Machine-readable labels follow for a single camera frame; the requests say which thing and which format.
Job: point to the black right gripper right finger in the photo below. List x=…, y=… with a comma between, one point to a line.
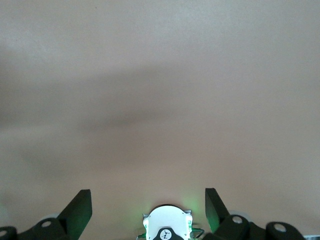
x=217, y=215

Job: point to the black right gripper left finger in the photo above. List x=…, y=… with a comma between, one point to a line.
x=72, y=220

